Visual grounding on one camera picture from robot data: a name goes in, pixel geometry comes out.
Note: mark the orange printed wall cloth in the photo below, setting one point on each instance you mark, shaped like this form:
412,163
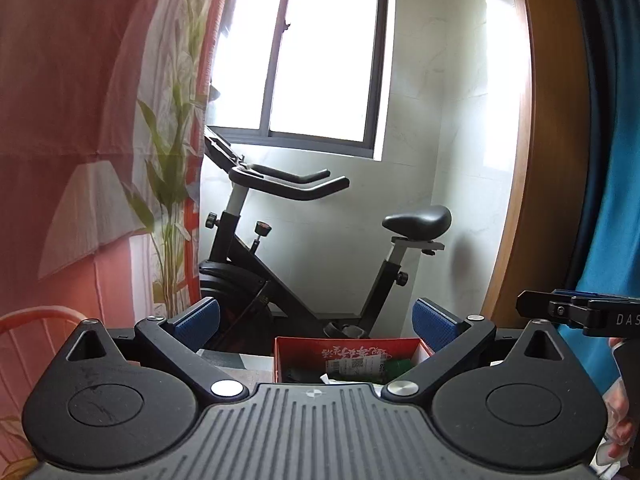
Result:
75,135

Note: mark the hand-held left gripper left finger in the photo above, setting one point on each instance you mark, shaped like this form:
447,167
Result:
197,322

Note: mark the red cardboard box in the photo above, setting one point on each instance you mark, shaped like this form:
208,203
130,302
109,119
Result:
300,355

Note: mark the blue curtain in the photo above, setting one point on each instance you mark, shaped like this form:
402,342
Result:
620,185

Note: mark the wooden door frame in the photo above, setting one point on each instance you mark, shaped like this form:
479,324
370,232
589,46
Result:
550,135

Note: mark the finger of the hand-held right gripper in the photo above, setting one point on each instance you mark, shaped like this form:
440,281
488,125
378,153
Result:
600,317
590,294

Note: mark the black exercise bike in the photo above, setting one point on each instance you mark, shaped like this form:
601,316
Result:
235,260

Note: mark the person's right hand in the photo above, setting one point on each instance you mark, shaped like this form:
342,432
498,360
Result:
622,410

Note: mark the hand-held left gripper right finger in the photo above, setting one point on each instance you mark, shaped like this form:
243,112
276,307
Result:
432,322

